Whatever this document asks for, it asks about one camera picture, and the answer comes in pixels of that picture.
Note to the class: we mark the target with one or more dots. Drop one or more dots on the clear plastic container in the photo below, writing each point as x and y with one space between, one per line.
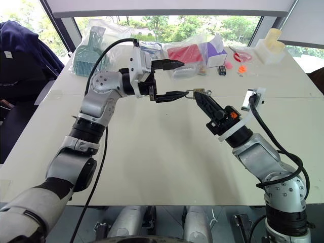
183 72

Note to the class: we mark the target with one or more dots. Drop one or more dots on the dark rounded robot base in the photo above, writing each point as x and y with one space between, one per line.
139 239

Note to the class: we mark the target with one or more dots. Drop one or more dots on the black chair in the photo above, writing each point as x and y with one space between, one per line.
17 119

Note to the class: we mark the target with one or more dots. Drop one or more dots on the brass padlock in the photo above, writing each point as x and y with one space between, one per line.
198 90

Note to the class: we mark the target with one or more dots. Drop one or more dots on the pink ball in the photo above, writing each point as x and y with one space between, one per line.
229 65

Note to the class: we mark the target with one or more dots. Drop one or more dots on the small black box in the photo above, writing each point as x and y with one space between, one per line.
222 70

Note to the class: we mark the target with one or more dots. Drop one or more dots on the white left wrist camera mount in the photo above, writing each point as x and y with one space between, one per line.
138 63

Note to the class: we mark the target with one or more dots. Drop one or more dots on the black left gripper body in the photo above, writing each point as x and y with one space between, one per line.
152 86

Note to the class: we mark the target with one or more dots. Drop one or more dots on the blue and white packet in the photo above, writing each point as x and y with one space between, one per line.
152 48

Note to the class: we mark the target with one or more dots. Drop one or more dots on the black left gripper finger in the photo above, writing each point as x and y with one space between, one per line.
168 64
169 96

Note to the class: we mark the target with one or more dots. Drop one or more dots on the navy blue jacket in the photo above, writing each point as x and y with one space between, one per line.
22 50

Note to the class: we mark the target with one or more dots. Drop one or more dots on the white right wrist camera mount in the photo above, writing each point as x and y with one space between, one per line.
260 95

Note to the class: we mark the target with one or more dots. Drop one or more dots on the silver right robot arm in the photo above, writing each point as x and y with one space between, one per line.
255 154

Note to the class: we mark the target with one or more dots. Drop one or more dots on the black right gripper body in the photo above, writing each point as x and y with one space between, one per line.
225 121

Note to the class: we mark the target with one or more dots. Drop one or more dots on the clear plastic bag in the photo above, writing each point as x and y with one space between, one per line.
119 31

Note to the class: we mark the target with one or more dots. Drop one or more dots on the small snack packet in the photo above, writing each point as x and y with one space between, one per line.
202 71

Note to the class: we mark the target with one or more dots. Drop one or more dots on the purple and white tissue box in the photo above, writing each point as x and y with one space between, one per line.
215 55

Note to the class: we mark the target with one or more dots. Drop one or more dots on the silver padlock key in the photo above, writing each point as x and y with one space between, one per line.
208 92

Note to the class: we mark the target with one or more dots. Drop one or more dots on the red box in bag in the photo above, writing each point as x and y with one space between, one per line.
184 53

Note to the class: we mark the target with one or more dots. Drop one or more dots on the silver robot leg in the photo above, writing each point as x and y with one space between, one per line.
196 225
126 222

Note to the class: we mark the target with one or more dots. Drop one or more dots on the white block with cream cylinders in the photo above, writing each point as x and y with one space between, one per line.
269 48

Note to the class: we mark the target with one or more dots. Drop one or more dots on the small orange toy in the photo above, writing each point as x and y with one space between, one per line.
242 69

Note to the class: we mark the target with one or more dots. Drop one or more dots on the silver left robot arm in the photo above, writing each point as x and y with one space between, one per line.
98 103

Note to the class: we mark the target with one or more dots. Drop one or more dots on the teal plastic basket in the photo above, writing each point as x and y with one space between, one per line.
87 55

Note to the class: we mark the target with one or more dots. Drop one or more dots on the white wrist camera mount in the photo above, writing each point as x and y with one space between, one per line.
260 95
138 63

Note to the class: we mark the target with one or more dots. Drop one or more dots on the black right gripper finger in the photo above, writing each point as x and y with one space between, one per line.
203 107
215 107

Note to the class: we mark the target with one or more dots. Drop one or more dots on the red tape roll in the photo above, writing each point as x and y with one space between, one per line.
241 56

